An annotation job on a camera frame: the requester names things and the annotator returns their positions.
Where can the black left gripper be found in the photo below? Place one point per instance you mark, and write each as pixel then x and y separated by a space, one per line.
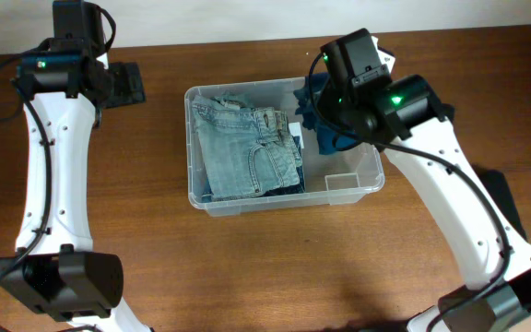
pixel 124 84

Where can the blue garment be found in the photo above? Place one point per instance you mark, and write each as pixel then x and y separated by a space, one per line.
pixel 329 142

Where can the light blue jeans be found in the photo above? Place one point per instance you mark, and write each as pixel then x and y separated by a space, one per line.
pixel 246 150

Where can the dark blue jeans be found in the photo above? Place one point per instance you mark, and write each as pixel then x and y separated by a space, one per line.
pixel 298 188

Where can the small black garment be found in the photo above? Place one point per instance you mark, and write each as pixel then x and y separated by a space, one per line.
pixel 446 112

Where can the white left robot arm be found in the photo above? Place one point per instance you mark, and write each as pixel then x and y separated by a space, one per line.
pixel 65 84

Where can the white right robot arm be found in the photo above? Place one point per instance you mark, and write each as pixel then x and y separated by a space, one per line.
pixel 406 120

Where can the white label in bin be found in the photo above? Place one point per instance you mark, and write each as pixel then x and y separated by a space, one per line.
pixel 295 131

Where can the clear plastic storage bin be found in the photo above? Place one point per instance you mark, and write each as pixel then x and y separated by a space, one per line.
pixel 337 179

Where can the large black folded garment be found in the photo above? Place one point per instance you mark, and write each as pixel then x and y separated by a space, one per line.
pixel 497 186

